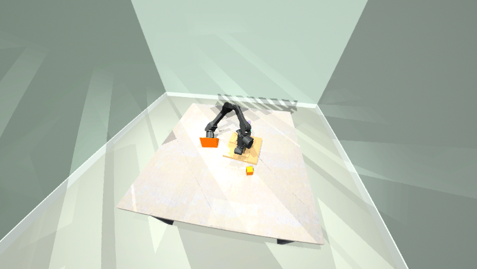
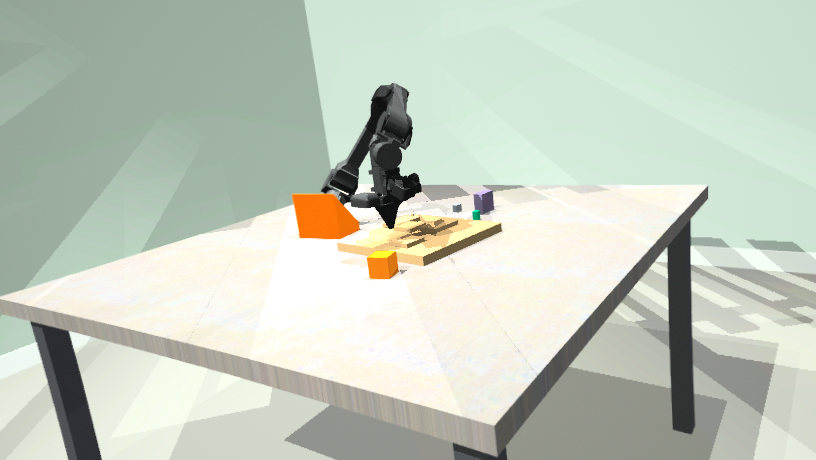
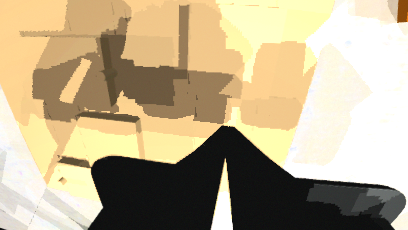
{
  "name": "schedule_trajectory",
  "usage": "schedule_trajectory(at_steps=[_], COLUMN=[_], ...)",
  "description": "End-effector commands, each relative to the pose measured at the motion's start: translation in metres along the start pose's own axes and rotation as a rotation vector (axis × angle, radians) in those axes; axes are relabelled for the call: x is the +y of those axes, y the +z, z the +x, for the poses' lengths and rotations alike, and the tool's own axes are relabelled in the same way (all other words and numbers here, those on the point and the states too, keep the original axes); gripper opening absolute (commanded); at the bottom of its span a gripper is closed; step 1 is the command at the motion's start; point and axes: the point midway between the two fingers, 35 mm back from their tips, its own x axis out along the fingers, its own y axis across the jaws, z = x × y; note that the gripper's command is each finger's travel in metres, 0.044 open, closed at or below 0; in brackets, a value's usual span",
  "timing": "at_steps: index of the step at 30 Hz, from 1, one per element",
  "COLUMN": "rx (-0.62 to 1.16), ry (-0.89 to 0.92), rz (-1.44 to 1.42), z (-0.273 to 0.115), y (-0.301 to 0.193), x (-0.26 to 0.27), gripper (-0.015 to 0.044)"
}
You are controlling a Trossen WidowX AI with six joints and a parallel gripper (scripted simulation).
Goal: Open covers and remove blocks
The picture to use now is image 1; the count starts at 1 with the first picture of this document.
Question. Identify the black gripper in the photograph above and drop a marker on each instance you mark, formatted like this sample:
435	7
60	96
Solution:
239	149

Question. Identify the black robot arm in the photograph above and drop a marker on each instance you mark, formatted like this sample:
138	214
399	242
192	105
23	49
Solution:
244	125

